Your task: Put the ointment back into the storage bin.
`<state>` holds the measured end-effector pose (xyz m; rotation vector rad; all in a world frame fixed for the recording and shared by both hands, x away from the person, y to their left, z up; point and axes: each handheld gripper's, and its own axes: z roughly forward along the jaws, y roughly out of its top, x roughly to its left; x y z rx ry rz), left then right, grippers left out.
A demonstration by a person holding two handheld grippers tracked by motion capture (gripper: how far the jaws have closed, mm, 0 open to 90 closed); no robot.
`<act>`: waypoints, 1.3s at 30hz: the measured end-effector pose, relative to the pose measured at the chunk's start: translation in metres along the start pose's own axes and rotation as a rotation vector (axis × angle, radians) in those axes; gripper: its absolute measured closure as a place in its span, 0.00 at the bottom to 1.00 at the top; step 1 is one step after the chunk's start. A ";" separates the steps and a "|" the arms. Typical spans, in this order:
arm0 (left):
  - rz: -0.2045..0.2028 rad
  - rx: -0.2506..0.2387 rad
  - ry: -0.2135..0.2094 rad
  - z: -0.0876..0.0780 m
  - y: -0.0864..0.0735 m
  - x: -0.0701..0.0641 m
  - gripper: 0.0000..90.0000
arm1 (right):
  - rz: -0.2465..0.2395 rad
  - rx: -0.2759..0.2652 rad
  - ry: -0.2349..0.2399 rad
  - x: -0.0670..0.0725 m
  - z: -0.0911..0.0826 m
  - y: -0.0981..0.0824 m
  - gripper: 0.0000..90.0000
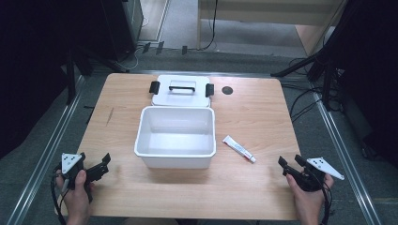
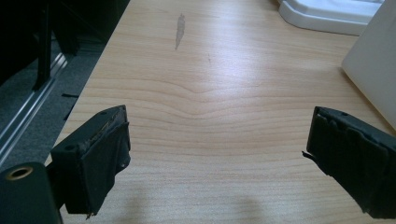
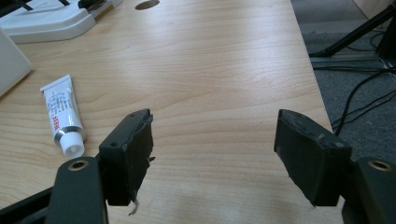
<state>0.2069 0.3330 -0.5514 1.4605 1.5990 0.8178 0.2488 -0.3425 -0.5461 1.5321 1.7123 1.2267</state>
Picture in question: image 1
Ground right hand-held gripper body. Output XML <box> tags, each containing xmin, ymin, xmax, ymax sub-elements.
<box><xmin>292</xmin><ymin>157</ymin><xmax>345</xmax><ymax>192</ymax></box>

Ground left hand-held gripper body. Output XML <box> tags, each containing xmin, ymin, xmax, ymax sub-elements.
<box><xmin>58</xmin><ymin>152</ymin><xmax>88</xmax><ymax>191</ymax></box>

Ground white ointment tube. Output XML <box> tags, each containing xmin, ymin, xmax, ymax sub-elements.
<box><xmin>222</xmin><ymin>134</ymin><xmax>257</xmax><ymax>164</ymax></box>

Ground white plastic storage box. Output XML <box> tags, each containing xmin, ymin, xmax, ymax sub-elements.
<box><xmin>133</xmin><ymin>105</ymin><xmax>218</xmax><ymax>170</ymax></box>

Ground white lid with black handle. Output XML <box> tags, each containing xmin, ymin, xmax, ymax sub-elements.
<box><xmin>148</xmin><ymin>74</ymin><xmax>216</xmax><ymax>109</ymax></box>

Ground person's right hand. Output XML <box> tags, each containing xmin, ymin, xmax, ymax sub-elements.
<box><xmin>285</xmin><ymin>173</ymin><xmax>335</xmax><ymax>218</ymax></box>

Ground person's left hand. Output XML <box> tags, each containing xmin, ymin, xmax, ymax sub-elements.
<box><xmin>55</xmin><ymin>170</ymin><xmax>96</xmax><ymax>218</ymax></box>

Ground black metal stand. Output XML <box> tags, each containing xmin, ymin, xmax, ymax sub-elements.
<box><xmin>64</xmin><ymin>46</ymin><xmax>95</xmax><ymax>106</ymax></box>

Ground black tripod stand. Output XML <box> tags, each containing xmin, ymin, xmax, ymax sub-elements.
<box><xmin>269</xmin><ymin>51</ymin><xmax>337</xmax><ymax>112</ymax></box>

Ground black curtain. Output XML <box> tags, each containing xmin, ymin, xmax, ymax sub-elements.
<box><xmin>0</xmin><ymin>0</ymin><xmax>109</xmax><ymax>160</ymax></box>
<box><xmin>325</xmin><ymin>0</ymin><xmax>398</xmax><ymax>170</ymax></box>

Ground black cabinet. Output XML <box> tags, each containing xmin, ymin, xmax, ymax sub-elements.
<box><xmin>100</xmin><ymin>0</ymin><xmax>145</xmax><ymax>63</ymax></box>

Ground light wooden furniture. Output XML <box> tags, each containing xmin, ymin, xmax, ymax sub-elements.
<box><xmin>196</xmin><ymin>0</ymin><xmax>349</xmax><ymax>56</ymax></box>

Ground metal floor rail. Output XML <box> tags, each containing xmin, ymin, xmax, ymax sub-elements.
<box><xmin>309</xmin><ymin>79</ymin><xmax>383</xmax><ymax>225</ymax></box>
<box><xmin>5</xmin><ymin>74</ymin><xmax>86</xmax><ymax>225</ymax></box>

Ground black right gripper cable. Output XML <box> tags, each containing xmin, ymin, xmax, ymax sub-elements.
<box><xmin>318</xmin><ymin>179</ymin><xmax>335</xmax><ymax>225</ymax></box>

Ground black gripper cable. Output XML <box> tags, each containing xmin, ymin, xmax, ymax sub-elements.
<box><xmin>318</xmin><ymin>179</ymin><xmax>335</xmax><ymax>225</ymax></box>
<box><xmin>50</xmin><ymin>164</ymin><xmax>69</xmax><ymax>225</ymax></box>

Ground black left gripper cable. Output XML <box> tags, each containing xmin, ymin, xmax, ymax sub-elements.
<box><xmin>50</xmin><ymin>164</ymin><xmax>69</xmax><ymax>225</ymax></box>

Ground black floor cables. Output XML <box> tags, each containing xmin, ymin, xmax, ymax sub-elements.
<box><xmin>288</xmin><ymin>82</ymin><xmax>325</xmax><ymax>124</ymax></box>

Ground white floor cable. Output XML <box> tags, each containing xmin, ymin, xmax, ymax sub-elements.
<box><xmin>117</xmin><ymin>46</ymin><xmax>141</xmax><ymax>71</ymax></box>

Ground black hanging cable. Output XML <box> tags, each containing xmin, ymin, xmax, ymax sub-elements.
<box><xmin>199</xmin><ymin>0</ymin><xmax>220</xmax><ymax>52</ymax></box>

